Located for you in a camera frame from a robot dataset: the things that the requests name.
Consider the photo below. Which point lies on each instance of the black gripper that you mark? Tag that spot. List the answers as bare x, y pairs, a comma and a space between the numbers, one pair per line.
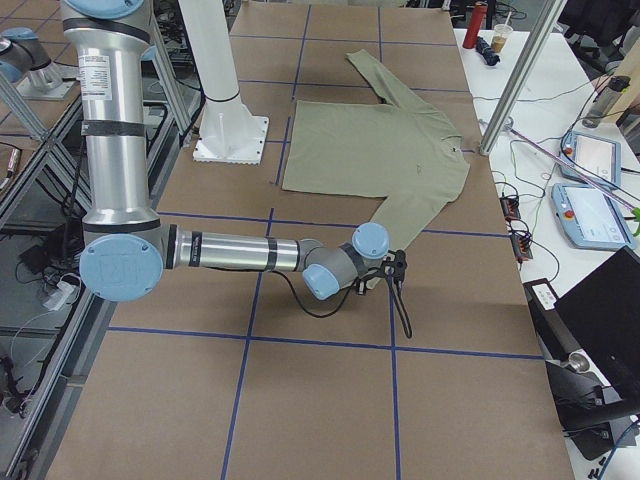
361, 287

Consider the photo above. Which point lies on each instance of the olive green long-sleeve shirt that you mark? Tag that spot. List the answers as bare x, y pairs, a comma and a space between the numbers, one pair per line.
402, 150

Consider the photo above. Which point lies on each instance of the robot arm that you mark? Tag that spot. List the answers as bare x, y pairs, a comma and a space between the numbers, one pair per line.
127, 246

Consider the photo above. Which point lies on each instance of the lower teach pendant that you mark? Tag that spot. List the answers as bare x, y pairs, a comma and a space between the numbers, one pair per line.
589, 219

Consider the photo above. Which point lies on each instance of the teach pendant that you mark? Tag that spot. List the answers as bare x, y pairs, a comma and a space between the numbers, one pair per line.
589, 219
596, 157

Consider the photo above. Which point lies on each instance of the black laptop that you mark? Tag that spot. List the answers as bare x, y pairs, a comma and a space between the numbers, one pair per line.
602, 314

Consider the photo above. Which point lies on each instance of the upper teach pendant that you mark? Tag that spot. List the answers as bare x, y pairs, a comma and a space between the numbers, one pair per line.
596, 157

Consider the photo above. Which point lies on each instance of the folded dark blue umbrella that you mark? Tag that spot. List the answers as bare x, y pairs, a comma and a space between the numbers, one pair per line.
484, 49

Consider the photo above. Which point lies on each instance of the iced coffee cup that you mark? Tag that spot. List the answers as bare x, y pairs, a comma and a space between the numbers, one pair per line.
501, 33

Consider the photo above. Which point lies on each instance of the clear water bottle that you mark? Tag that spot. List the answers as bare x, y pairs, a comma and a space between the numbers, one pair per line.
605, 100

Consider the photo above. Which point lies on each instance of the red bottle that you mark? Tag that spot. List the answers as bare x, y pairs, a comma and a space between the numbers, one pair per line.
472, 32

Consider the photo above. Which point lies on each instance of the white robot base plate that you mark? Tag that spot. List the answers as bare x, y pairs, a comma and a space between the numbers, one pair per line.
230, 133

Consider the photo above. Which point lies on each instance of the aluminium frame post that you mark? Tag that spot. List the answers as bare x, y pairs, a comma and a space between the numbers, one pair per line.
527, 59

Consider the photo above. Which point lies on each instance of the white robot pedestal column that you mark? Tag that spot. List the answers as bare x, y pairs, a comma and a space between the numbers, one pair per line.
207, 30

